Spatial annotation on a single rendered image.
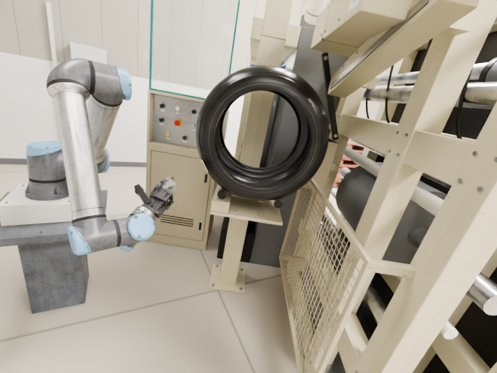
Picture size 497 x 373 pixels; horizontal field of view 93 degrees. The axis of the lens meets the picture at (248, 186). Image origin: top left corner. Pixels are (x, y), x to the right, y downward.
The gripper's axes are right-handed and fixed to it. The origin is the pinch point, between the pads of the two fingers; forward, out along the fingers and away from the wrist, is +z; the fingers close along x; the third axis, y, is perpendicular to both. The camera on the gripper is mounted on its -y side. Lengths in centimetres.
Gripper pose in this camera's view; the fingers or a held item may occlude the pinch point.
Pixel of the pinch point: (170, 177)
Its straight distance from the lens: 116.7
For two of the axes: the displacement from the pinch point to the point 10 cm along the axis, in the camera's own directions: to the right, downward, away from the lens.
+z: 3.6, -6.9, 6.3
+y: 9.2, 3.9, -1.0
